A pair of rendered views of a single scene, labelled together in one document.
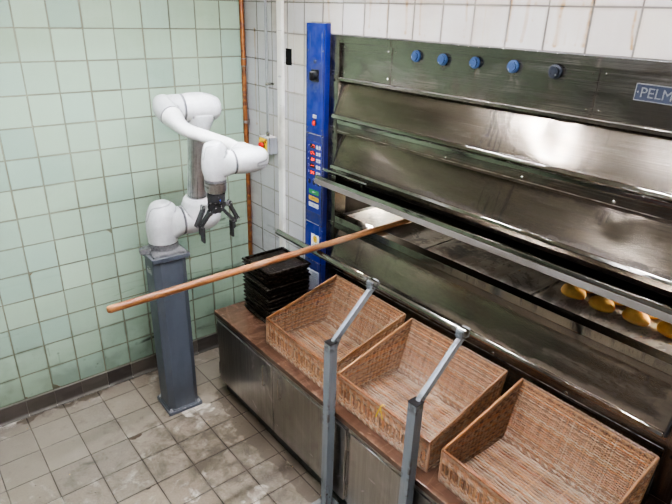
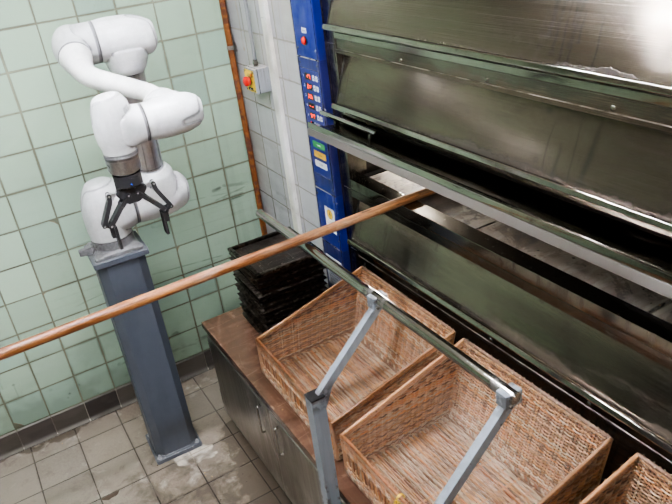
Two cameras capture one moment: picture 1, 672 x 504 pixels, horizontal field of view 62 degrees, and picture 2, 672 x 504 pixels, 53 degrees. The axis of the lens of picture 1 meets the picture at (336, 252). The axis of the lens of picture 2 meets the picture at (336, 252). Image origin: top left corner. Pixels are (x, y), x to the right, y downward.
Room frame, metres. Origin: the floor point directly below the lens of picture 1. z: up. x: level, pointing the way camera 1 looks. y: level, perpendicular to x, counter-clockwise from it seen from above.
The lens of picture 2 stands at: (0.63, -0.38, 2.10)
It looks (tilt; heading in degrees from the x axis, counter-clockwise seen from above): 28 degrees down; 12
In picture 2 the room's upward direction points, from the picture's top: 7 degrees counter-clockwise
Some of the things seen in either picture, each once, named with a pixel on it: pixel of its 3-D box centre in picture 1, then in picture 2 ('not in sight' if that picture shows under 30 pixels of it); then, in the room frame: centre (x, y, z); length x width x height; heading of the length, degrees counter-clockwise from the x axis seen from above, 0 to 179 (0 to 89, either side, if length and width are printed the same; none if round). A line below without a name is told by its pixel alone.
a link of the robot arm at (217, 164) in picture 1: (217, 159); (117, 121); (2.22, 0.49, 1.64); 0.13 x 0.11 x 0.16; 126
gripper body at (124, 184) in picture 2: (216, 202); (129, 186); (2.22, 0.51, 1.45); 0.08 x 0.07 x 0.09; 129
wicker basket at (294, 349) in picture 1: (333, 328); (351, 352); (2.45, 0.00, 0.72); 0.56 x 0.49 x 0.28; 39
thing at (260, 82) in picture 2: (267, 144); (257, 78); (3.31, 0.43, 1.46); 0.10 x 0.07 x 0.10; 40
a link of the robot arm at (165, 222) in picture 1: (163, 221); (106, 207); (2.74, 0.91, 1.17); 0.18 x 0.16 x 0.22; 126
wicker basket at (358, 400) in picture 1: (418, 386); (466, 456); (1.99, -0.38, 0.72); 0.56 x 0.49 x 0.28; 40
